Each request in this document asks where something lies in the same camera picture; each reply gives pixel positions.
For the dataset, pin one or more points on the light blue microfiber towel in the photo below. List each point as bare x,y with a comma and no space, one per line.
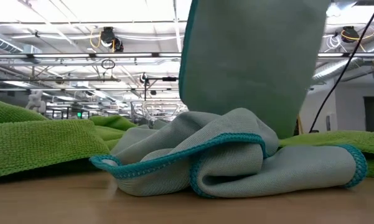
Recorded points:
236,161
252,62

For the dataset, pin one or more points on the silver ventilation duct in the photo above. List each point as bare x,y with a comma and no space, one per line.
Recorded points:
3,43
336,70

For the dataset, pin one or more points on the clear plastic bin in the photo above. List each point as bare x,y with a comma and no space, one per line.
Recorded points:
158,110

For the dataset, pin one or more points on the long ceiling light bar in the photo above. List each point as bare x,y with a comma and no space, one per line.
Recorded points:
62,55

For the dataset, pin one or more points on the black camera stand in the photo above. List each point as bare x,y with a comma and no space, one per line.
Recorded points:
145,88

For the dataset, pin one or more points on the green exit sign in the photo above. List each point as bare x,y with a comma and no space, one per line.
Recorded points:
79,114

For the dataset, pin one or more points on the white robot figure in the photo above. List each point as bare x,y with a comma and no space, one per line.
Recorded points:
35,102

